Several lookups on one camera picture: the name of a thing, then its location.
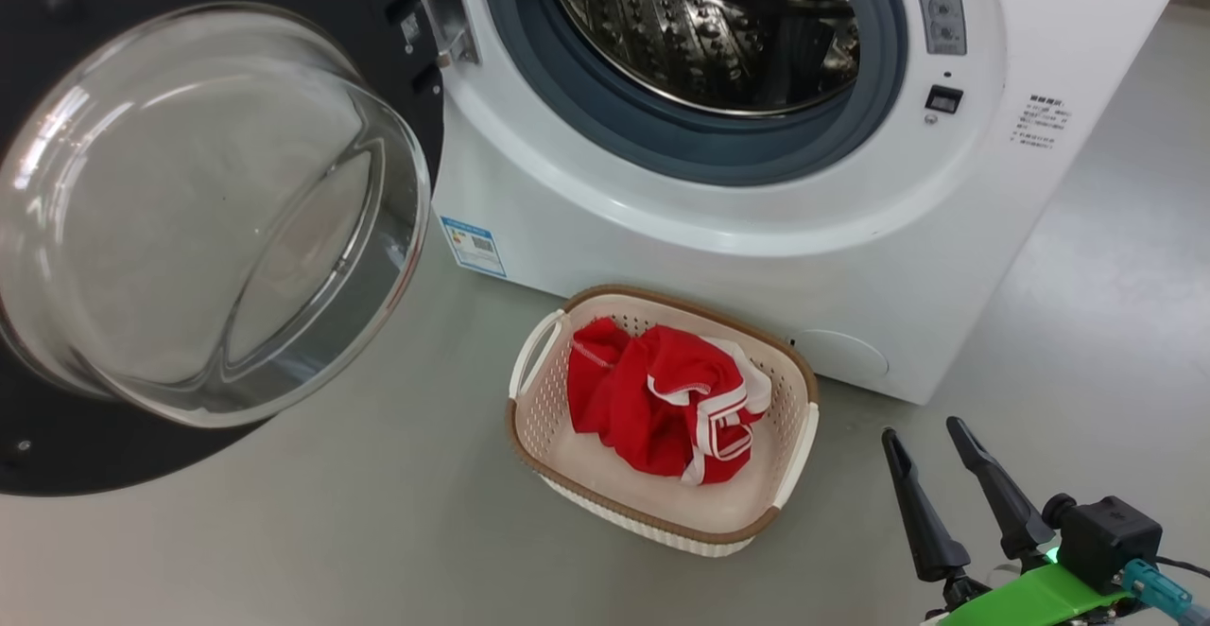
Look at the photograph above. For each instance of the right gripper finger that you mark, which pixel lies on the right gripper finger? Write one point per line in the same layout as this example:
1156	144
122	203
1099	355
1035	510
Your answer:
1011	512
926	522

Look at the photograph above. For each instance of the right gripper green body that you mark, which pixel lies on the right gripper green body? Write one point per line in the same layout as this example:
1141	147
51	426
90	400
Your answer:
1030	602

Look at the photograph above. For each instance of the red garment with white trim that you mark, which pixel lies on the red garment with white trim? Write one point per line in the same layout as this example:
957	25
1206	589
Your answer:
633	399

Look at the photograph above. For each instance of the black round glass washer door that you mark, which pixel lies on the black round glass washer door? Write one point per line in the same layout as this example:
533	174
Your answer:
95	456

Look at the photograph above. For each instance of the cream perforated laundry basket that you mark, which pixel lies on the cream perforated laundry basket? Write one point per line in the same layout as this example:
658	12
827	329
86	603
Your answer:
662	503

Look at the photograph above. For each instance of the white front-load washing machine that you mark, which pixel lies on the white front-load washing machine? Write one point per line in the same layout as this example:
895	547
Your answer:
756	229

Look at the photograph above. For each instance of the black door lock slot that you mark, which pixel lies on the black door lock slot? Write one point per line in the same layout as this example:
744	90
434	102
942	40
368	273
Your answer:
943	99

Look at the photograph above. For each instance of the grey rubber door gasket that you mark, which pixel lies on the grey rubber door gasket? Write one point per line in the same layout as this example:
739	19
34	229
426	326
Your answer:
586	125

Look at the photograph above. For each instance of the metal door hinge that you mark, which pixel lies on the metal door hinge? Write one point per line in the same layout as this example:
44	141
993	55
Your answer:
444	11

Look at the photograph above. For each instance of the round white filter cover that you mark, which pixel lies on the round white filter cover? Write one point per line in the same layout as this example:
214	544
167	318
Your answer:
846	356

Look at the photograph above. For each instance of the grey warning sticker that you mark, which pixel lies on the grey warning sticker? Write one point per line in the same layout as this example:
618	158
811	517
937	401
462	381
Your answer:
937	2

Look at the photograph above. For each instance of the blue energy label sticker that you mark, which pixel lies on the blue energy label sticker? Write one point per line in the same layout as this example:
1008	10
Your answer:
473	246

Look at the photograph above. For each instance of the steel washer drum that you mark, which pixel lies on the steel washer drum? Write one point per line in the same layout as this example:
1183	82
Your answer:
662	30

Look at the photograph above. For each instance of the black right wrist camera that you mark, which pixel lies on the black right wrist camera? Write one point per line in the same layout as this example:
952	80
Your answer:
1106	536

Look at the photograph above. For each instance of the teal right camera connector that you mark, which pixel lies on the teal right camera connector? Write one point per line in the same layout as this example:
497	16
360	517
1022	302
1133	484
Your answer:
1155	590

